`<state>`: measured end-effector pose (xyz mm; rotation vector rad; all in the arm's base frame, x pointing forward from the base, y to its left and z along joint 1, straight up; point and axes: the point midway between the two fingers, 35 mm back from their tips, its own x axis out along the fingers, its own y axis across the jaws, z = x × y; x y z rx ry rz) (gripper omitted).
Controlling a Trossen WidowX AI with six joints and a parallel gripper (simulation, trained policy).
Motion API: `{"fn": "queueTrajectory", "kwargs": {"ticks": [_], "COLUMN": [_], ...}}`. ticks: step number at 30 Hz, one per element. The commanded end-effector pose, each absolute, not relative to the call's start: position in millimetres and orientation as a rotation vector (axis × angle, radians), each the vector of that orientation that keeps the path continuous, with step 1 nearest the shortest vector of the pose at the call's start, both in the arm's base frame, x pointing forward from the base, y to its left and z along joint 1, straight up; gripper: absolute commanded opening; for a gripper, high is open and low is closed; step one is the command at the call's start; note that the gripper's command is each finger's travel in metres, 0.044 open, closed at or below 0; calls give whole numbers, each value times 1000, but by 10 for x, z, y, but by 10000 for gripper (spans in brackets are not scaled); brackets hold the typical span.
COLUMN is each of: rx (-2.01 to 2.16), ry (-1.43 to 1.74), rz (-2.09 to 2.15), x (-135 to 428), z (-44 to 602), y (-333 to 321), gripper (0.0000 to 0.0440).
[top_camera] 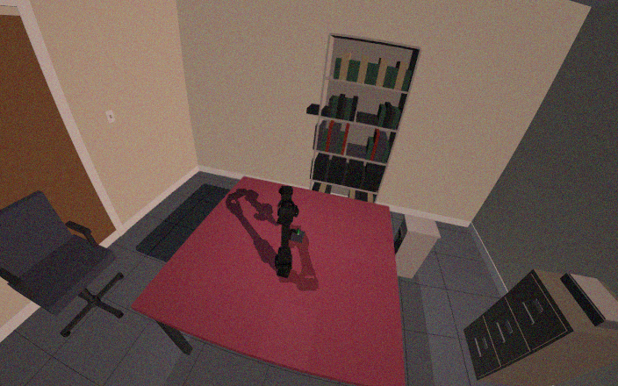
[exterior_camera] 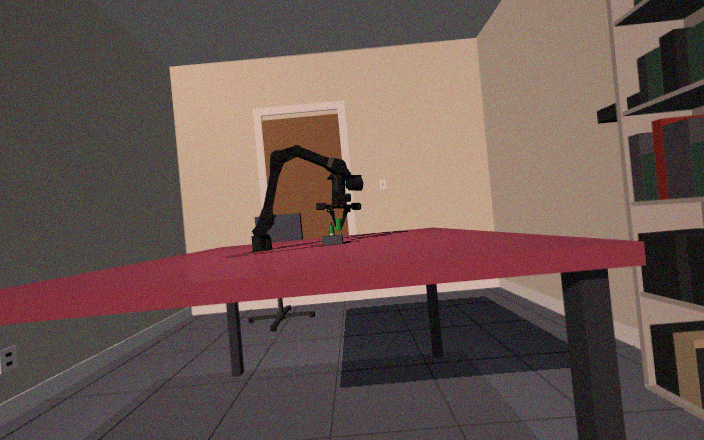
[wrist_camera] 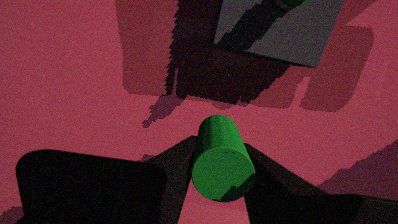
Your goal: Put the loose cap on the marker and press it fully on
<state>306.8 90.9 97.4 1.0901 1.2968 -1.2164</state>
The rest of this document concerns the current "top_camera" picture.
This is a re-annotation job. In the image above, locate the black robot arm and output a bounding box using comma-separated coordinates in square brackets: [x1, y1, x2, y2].
[275, 186, 299, 278]

